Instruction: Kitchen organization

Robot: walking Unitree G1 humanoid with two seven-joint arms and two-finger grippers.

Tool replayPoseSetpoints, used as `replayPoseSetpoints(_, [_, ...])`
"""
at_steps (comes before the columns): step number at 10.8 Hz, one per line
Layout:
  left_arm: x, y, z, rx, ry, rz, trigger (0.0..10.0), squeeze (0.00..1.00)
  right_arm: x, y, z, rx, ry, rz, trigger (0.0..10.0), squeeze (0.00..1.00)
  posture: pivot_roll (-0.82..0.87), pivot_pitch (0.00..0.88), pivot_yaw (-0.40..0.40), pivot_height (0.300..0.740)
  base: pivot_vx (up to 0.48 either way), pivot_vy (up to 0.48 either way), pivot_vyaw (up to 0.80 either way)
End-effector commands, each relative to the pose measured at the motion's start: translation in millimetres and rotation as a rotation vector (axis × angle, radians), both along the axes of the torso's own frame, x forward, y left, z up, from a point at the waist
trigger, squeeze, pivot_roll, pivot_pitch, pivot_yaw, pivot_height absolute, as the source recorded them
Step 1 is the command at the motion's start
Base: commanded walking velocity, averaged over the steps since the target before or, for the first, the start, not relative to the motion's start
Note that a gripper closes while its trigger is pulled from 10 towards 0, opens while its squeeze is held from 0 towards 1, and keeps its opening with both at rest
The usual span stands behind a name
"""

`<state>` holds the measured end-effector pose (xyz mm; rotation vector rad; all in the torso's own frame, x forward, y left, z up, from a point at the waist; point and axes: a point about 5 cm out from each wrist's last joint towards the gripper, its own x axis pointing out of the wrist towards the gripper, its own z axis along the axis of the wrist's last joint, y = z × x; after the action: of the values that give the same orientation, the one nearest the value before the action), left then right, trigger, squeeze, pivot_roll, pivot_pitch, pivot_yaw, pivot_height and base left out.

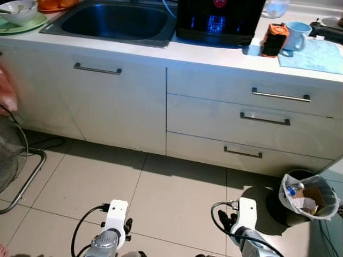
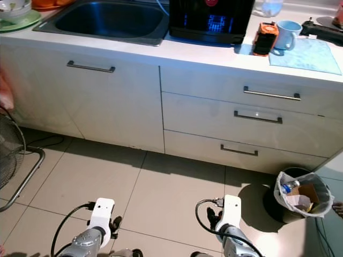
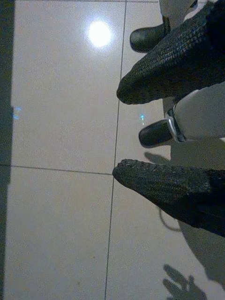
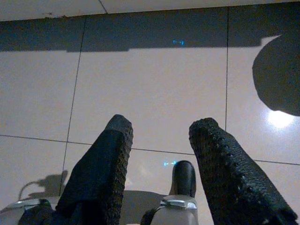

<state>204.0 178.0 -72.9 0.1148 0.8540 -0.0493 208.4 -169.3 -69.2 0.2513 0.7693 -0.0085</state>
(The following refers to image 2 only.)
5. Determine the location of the small grey dish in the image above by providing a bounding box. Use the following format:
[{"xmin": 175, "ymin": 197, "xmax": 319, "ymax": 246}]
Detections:
[{"xmin": 315, "ymin": 16, "xmax": 339, "ymax": 28}]

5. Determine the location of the light blue mug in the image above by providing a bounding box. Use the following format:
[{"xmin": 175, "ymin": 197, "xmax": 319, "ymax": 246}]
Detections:
[{"xmin": 273, "ymin": 20, "xmax": 303, "ymax": 51}]

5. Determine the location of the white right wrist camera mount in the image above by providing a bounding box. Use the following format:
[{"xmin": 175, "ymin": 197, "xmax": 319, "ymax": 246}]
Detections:
[{"xmin": 214, "ymin": 194, "xmax": 242, "ymax": 228}]

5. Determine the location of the white bin liner bag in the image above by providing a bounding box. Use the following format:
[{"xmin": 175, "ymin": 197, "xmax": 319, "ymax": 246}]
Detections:
[{"xmin": 274, "ymin": 170, "xmax": 335, "ymax": 218}]

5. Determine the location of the grey left robot foot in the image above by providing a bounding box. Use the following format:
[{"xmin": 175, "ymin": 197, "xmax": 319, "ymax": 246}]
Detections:
[{"xmin": 110, "ymin": 249, "xmax": 143, "ymax": 257}]

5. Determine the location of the brown cardboard box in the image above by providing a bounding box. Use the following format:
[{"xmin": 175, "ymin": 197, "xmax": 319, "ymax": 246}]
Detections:
[{"xmin": 297, "ymin": 185, "xmax": 321, "ymax": 213}]

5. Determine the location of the clear plastic bottle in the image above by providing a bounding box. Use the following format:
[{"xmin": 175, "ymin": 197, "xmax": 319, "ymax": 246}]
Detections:
[{"xmin": 256, "ymin": 0, "xmax": 284, "ymax": 18}]

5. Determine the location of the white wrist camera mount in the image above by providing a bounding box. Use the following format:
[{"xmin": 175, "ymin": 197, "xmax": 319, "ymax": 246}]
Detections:
[
  {"xmin": 214, "ymin": 194, "xmax": 242, "ymax": 228},
  {"xmin": 88, "ymin": 198, "xmax": 116, "ymax": 235}
]

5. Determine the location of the white ceramic bowl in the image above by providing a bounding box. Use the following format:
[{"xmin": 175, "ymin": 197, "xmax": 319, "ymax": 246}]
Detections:
[{"xmin": 0, "ymin": 0, "xmax": 32, "ymax": 25}]

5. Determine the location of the black countertop appliance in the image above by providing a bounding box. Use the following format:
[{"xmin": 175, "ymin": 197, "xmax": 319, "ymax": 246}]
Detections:
[{"xmin": 169, "ymin": 0, "xmax": 256, "ymax": 44}]

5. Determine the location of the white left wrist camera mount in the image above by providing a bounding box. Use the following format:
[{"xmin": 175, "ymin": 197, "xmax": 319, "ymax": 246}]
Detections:
[{"xmin": 88, "ymin": 198, "xmax": 116, "ymax": 235}]

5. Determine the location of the white drawer front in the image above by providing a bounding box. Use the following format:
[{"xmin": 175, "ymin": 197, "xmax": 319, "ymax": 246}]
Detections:
[
  {"xmin": 161, "ymin": 92, "xmax": 343, "ymax": 158},
  {"xmin": 160, "ymin": 66, "xmax": 343, "ymax": 121},
  {"xmin": 163, "ymin": 130, "xmax": 327, "ymax": 175}
]

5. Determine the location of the black handheld tool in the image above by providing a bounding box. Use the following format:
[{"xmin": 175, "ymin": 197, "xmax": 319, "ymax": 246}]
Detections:
[{"xmin": 300, "ymin": 19, "xmax": 343, "ymax": 46}]

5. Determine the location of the orange plate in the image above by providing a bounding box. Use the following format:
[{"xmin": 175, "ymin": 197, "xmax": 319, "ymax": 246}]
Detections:
[{"xmin": 31, "ymin": 0, "xmax": 74, "ymax": 12}]

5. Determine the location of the orange black handheld device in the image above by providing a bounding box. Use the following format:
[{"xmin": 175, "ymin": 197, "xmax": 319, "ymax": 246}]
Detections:
[{"xmin": 252, "ymin": 21, "xmax": 280, "ymax": 57}]

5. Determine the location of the empty plastic bottle blue cap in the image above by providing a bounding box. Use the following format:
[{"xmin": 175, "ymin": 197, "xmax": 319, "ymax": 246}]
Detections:
[{"xmin": 280, "ymin": 180, "xmax": 301, "ymax": 194}]

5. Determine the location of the black trash bin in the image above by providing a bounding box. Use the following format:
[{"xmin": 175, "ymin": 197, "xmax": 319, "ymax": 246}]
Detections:
[{"xmin": 273, "ymin": 167, "xmax": 334, "ymax": 224}]

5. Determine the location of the light blue cloth mat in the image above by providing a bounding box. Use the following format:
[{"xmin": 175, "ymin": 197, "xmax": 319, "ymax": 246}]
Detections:
[{"xmin": 269, "ymin": 36, "xmax": 342, "ymax": 75}]

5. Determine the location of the crumpled white paper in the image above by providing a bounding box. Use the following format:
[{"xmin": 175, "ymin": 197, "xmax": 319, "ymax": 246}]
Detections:
[{"xmin": 285, "ymin": 194, "xmax": 312, "ymax": 212}]

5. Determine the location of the steel drawer handle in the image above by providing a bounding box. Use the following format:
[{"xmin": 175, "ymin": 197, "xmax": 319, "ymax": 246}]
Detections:
[
  {"xmin": 234, "ymin": 110, "xmax": 283, "ymax": 125},
  {"xmin": 220, "ymin": 143, "xmax": 259, "ymax": 157},
  {"xmin": 243, "ymin": 86, "xmax": 301, "ymax": 102}
]

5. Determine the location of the black floor cable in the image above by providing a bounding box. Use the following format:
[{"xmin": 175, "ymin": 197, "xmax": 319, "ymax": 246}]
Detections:
[{"xmin": 27, "ymin": 134, "xmax": 66, "ymax": 148}]

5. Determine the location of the green plate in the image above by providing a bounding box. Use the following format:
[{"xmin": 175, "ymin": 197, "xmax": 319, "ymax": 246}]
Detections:
[{"xmin": 0, "ymin": 10, "xmax": 42, "ymax": 33}]

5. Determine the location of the stainless steel sink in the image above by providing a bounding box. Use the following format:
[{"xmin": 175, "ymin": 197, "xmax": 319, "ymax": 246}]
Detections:
[{"xmin": 32, "ymin": 0, "xmax": 171, "ymax": 47}]

